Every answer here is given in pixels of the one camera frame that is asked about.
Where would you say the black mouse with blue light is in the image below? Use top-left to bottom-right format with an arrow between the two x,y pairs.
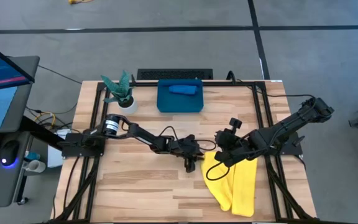
0,139 -> 21,169

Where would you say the white mug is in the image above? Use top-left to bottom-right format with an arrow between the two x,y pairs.
23,159 -> 47,174

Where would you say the teal bottle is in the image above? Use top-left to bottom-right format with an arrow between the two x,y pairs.
24,151 -> 42,161

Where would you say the black keyboard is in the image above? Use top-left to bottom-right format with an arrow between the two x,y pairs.
136,68 -> 214,81

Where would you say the yellow microfiber towel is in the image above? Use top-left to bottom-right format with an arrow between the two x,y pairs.
200,150 -> 259,218

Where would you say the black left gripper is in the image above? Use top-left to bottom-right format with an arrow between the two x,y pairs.
171,138 -> 205,174

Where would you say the yellow cable loop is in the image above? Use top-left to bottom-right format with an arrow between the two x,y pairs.
33,111 -> 57,129

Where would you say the black aluminium table frame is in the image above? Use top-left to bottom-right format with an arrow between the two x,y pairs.
47,80 -> 323,224

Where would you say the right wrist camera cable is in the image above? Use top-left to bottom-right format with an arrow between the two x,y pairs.
205,159 -> 231,182

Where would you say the black floor cable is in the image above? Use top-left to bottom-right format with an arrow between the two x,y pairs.
37,64 -> 83,85

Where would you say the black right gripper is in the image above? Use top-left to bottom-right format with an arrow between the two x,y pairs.
213,117 -> 251,169

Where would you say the blue plastic basket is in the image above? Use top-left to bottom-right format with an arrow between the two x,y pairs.
156,78 -> 205,113

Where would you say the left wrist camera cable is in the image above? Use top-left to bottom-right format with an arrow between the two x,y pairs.
157,125 -> 218,153

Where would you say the white box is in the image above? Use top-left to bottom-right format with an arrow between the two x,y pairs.
47,128 -> 71,169

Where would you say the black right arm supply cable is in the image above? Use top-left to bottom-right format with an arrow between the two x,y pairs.
227,70 -> 316,101

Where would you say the green plant in white pot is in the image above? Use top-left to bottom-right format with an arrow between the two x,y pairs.
100,70 -> 139,115

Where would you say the blue microfiber towel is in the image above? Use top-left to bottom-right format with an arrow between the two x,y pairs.
168,84 -> 198,96

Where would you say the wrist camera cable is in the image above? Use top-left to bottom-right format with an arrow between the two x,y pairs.
205,159 -> 231,182
157,125 -> 218,153

